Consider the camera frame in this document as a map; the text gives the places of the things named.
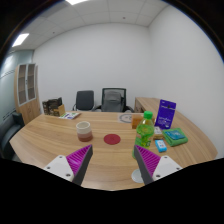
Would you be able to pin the folded green cloth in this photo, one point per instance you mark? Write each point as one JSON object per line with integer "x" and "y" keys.
{"x": 178, "y": 142}

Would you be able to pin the rectangular ceiling light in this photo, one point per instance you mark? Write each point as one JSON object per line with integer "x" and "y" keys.
{"x": 20, "y": 39}
{"x": 76, "y": 1}

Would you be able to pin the green and purple booklet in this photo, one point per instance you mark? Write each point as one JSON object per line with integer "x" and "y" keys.
{"x": 70, "y": 115}

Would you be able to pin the wooden shelf unit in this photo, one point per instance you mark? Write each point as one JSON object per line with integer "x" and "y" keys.
{"x": 28, "y": 106}

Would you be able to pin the green drink bottle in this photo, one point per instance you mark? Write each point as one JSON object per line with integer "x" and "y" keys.
{"x": 145, "y": 131}

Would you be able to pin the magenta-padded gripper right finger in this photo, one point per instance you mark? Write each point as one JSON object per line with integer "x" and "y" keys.
{"x": 163, "y": 166}

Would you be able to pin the grey mesh office chair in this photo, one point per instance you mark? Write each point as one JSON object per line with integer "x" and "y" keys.
{"x": 113, "y": 100}

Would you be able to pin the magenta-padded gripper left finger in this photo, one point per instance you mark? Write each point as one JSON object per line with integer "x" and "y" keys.
{"x": 61, "y": 166}

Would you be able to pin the dark armchair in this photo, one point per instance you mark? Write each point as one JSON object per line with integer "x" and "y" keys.
{"x": 8, "y": 133}

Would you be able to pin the small blue and white box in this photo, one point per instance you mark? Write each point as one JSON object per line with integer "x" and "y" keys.
{"x": 161, "y": 145}

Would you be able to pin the white and brown cup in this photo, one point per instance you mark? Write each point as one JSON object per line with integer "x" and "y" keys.
{"x": 84, "y": 130}

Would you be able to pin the black office chair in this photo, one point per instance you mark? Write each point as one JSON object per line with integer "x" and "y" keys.
{"x": 84, "y": 100}

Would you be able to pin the purple pouch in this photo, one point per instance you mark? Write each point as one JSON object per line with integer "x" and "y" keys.
{"x": 165, "y": 115}

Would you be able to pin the round grey pad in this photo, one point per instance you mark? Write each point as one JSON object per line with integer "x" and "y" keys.
{"x": 126, "y": 118}

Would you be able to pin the flat round red coaster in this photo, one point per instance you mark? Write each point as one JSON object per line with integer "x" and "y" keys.
{"x": 112, "y": 139}

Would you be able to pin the wooden side desk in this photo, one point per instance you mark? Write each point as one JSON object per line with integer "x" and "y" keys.
{"x": 146, "y": 104}

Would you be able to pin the small brown cardboard box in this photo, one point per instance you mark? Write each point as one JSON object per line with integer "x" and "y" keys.
{"x": 60, "y": 110}

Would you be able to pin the orange-brown cardboard box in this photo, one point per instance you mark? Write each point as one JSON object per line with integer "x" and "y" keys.
{"x": 136, "y": 122}

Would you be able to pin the flat blue packet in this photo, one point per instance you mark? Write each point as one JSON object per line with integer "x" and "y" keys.
{"x": 174, "y": 135}

